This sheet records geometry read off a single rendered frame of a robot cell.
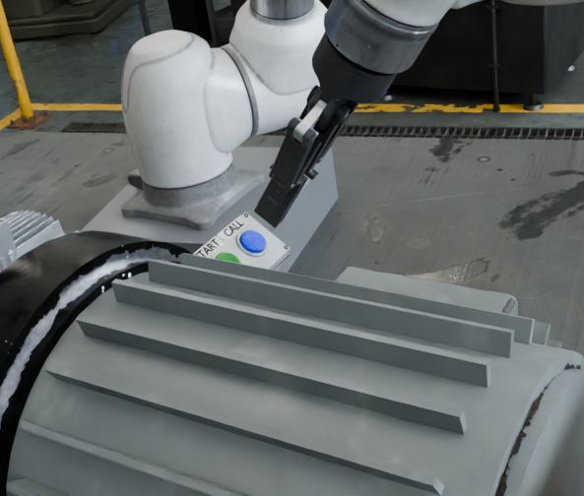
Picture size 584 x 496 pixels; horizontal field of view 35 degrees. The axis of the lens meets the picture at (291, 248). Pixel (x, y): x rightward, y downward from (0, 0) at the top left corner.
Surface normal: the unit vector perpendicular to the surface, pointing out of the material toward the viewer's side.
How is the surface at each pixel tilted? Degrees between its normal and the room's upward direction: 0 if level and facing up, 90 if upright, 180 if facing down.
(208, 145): 94
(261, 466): 40
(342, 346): 90
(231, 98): 83
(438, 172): 0
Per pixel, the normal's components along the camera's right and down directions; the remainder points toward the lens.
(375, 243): -0.14, -0.87
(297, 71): 0.36, 0.62
